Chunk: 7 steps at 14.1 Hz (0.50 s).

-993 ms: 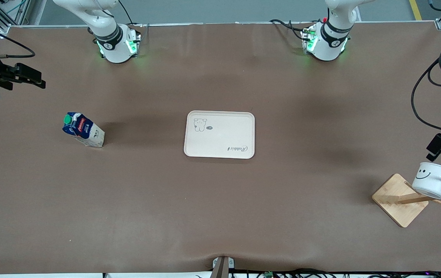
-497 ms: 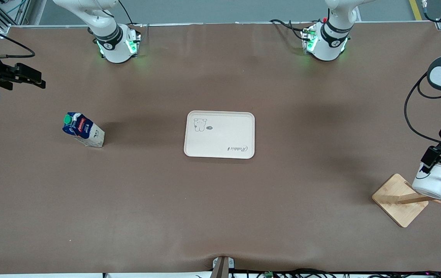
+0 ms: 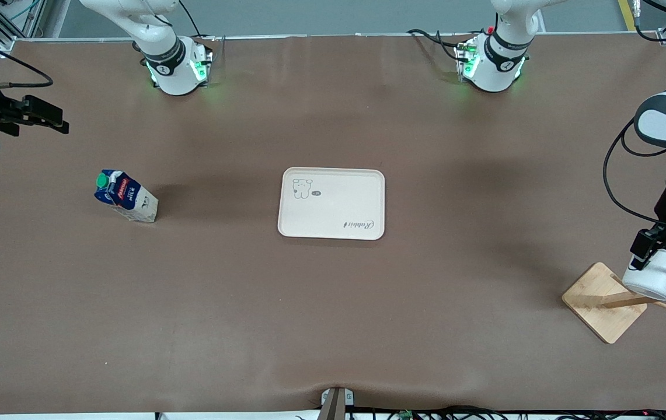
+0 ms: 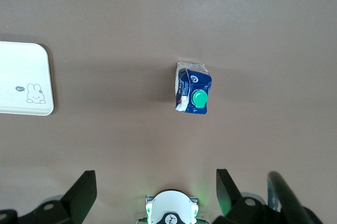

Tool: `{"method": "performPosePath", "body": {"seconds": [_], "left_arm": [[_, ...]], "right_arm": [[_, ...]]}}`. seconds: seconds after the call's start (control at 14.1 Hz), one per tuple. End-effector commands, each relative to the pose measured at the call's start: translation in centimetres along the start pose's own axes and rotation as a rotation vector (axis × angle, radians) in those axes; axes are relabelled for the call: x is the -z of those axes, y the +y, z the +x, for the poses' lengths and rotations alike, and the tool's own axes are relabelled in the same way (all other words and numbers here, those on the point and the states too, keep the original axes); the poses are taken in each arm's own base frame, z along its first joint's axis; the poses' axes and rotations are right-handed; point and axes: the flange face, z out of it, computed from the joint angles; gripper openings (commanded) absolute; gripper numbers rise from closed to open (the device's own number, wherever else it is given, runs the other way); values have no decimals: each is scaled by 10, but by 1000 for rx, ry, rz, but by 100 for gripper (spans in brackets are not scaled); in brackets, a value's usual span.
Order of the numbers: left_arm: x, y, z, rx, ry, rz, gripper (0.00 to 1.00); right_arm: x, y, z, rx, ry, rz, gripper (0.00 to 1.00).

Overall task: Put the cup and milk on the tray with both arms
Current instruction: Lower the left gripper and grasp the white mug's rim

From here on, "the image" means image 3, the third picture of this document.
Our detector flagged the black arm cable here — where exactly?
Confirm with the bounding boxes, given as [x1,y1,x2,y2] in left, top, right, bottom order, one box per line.
[0,35,54,90]
[602,117,666,229]

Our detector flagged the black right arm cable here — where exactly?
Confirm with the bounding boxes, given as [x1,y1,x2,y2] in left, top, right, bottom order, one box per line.
[0,35,54,90]

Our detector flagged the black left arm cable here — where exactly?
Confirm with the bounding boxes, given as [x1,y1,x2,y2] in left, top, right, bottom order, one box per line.
[602,117,666,229]

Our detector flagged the grey table edge clamp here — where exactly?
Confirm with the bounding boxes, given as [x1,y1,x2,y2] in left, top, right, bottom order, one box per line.
[320,387,355,420]

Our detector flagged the wooden mug stand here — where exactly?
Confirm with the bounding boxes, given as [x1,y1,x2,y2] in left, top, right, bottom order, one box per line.
[562,257,666,345]

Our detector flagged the blue white milk carton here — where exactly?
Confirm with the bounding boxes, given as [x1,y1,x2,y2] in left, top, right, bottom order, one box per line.
[94,169,159,223]

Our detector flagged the black base cable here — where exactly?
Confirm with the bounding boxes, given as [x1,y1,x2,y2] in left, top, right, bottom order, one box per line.
[178,0,205,39]
[407,28,468,62]

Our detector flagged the cream rabbit print tray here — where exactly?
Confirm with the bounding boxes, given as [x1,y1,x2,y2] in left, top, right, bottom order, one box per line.
[277,167,386,241]

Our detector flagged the white smiley cup black handle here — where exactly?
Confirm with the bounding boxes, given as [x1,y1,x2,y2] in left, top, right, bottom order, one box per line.
[622,249,666,302]

